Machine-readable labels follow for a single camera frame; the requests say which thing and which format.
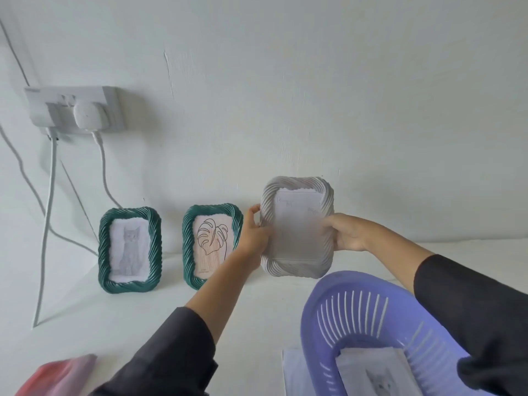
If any person's right forearm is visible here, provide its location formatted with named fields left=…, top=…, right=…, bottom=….
left=365, top=224, right=528, bottom=396

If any curved white charging cable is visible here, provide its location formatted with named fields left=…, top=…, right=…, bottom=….
left=92, top=130, right=123, bottom=210

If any thin white cable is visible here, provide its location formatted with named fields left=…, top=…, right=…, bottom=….
left=0, top=123, right=99, bottom=257

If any pink purple cloth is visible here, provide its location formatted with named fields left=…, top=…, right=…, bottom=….
left=14, top=353, right=98, bottom=396

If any person's left hand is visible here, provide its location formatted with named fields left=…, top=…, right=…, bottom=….
left=237, top=203, right=274, bottom=260

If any white rounded charger adapter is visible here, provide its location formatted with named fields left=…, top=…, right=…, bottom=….
left=73, top=102, right=110, bottom=131

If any person's right hand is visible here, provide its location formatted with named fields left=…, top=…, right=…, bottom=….
left=321, top=213, right=374, bottom=253

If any white wall socket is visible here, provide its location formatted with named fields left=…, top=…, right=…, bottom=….
left=24, top=86, right=124, bottom=135

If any purple plastic basket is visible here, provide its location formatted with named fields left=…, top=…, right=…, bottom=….
left=300, top=271, right=496, bottom=396

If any grey frame with rose drawing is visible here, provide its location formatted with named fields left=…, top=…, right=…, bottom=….
left=260, top=175, right=335, bottom=280

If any black cable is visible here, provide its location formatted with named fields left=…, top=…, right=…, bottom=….
left=0, top=18, right=59, bottom=141

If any person's left forearm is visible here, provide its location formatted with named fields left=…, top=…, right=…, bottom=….
left=90, top=249, right=261, bottom=396

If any white rectangular charger adapter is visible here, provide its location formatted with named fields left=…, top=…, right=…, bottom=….
left=44, top=102, right=75, bottom=128

